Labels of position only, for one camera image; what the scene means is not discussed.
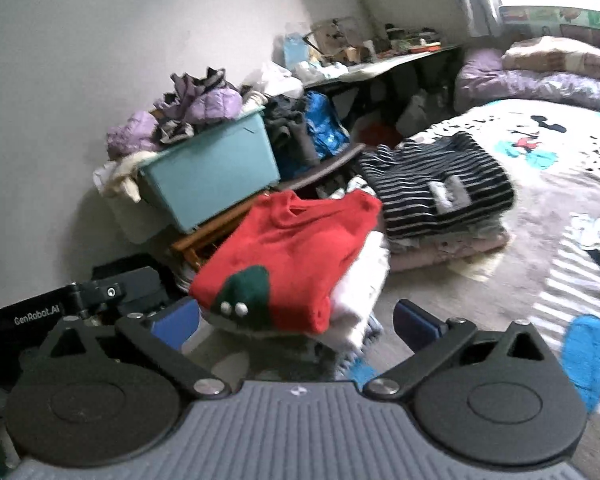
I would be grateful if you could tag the colourful foam bed barrier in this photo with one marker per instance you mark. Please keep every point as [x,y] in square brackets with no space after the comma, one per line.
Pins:
[525,22]

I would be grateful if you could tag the red knit sweater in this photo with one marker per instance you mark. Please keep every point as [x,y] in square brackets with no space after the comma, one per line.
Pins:
[284,215]

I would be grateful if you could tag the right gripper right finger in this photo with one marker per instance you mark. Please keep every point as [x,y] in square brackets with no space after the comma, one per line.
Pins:
[434,343]

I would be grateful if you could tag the black box GenRobot label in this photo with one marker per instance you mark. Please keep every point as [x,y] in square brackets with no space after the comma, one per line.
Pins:
[24,326]

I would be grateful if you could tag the purple quilt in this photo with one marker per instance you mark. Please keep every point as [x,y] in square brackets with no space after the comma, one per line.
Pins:
[483,79]

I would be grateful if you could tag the striped dark folded clothes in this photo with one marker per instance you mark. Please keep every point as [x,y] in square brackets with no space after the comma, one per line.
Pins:
[429,189]

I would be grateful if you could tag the blue plastic bag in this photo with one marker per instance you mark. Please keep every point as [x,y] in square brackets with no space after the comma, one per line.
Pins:
[323,126]

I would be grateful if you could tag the patterned beige pillow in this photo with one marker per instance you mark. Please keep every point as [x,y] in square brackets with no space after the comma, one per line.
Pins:
[548,54]

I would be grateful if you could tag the Mickey Mouse grey blanket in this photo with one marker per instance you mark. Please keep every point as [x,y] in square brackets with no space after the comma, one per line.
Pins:
[542,275]

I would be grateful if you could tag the clutter clothes pile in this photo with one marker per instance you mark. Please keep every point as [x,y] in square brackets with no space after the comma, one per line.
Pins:
[194,105]

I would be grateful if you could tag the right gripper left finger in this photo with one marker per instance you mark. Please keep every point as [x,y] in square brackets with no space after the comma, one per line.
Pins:
[156,341]

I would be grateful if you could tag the dark side table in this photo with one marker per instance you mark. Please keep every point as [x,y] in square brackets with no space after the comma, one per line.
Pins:
[387,87]

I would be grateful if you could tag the pink folded garment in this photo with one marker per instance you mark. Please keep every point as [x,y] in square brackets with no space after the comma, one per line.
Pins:
[443,251]

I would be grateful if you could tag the teal plastic storage bin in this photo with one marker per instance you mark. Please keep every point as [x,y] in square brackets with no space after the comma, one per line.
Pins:
[205,175]

